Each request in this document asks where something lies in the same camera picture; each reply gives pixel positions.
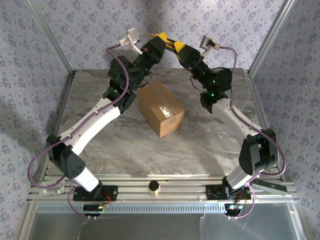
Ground brown cardboard express box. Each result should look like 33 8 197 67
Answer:
137 80 186 139

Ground black knob on white base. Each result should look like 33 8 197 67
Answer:
147 180 161 197

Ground grey metal bar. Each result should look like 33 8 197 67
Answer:
251 180 289 197

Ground right small circuit board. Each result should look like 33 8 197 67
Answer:
224 202 244 216

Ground small circuit board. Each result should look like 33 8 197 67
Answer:
224 202 244 216
82 202 111 213

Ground left small circuit board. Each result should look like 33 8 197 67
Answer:
82 202 111 213

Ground shiny metal sheet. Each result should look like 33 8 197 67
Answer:
23 201 310 240

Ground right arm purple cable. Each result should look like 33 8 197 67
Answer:
219 45 288 187

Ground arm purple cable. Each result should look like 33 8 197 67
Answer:
27 42 130 189
219 45 288 187

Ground right aluminium side rail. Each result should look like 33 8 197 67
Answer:
246 69 301 201

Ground aluminium side rail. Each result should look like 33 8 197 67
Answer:
26 71 77 193
246 69 301 201

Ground left aluminium side rail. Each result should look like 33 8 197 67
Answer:
26 71 77 193

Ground right aluminium frame post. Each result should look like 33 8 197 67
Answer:
248 0 297 77

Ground aluminium frame post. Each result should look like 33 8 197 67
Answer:
27 0 77 77
248 0 297 77

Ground left aluminium frame post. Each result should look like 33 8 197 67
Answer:
27 0 77 77

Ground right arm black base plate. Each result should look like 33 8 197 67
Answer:
206 184 252 201

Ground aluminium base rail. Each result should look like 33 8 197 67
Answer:
26 174 300 203

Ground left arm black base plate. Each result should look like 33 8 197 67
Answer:
72 184 119 202

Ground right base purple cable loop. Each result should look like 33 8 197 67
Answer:
226 184 256 221

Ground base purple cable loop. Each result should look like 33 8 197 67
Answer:
226 184 256 221
66 187 106 221

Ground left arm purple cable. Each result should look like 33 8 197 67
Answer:
27 42 130 189

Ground white plastic bracket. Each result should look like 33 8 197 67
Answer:
39 180 66 196

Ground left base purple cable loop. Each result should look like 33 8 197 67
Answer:
66 187 106 221

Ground slotted grey cable duct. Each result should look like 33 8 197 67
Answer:
37 202 229 213

